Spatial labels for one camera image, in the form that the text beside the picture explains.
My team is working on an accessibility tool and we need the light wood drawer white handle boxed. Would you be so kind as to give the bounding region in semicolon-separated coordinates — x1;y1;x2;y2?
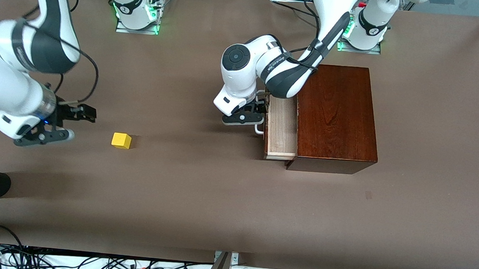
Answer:
252;90;302;162

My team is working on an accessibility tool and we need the yellow wooden block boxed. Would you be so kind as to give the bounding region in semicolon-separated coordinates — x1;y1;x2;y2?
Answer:
111;132;132;150

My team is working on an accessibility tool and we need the dark brown wooden cabinet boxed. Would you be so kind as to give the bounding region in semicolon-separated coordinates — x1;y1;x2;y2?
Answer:
286;62;384;176

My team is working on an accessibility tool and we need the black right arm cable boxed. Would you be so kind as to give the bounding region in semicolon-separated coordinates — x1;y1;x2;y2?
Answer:
14;0;105;108

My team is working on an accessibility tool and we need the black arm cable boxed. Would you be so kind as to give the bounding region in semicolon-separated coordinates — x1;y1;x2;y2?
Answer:
284;0;331;71
14;0;105;108

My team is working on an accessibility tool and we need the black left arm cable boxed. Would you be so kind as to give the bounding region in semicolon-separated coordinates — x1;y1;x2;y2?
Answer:
284;0;331;71

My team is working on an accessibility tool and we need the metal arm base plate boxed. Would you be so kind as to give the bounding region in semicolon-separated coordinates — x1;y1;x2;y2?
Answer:
115;0;162;36
337;15;384;55

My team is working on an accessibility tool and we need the black cable across table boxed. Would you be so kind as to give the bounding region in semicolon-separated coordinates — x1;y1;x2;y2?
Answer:
271;0;319;19

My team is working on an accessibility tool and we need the black floor cable tangle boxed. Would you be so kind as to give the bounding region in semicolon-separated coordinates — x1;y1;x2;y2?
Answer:
0;240;200;269

